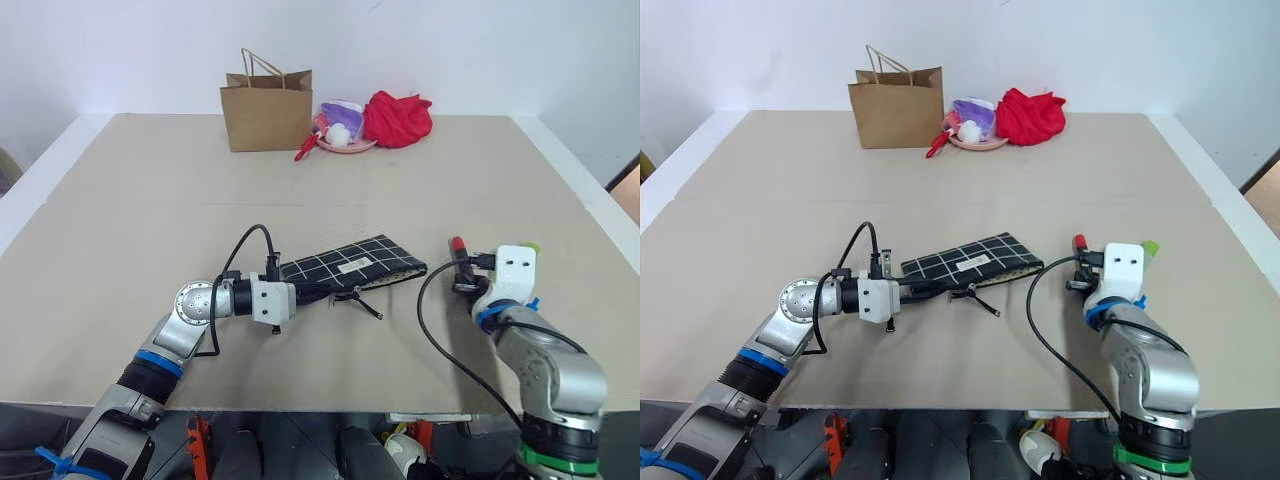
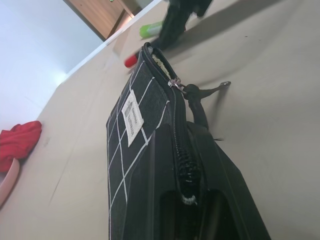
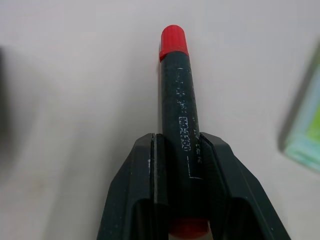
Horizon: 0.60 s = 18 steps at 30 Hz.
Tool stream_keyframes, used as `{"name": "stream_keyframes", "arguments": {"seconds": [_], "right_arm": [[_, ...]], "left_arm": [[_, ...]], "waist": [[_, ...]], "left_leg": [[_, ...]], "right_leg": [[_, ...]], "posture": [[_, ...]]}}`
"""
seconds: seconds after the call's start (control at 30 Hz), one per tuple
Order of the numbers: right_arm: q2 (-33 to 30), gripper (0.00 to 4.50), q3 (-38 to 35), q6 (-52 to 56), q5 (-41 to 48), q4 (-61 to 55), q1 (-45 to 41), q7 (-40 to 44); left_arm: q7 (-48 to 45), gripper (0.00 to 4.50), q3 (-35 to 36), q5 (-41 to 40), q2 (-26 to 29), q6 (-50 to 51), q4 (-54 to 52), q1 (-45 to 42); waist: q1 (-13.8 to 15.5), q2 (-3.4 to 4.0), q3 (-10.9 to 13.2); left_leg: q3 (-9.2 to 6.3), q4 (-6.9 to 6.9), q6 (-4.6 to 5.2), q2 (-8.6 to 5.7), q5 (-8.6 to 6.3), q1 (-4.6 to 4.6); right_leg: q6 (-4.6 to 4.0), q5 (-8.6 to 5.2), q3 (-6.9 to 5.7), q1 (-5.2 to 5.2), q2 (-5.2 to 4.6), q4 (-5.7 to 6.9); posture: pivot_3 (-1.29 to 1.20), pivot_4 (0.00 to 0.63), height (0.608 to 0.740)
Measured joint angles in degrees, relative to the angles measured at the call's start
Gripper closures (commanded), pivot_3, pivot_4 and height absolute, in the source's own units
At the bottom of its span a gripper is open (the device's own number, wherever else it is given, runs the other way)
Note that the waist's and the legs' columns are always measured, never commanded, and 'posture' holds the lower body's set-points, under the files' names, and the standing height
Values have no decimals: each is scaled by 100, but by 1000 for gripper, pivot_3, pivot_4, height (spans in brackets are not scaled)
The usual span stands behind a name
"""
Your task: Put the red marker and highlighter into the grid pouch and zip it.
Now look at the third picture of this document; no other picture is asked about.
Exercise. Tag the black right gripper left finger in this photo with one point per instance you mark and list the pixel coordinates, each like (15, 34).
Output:
(130, 190)

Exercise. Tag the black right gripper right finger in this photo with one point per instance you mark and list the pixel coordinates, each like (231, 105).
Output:
(240, 195)

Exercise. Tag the black marker with red cap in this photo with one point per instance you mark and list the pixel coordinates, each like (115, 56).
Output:
(177, 120)

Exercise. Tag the light green box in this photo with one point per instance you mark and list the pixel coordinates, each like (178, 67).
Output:
(306, 125)

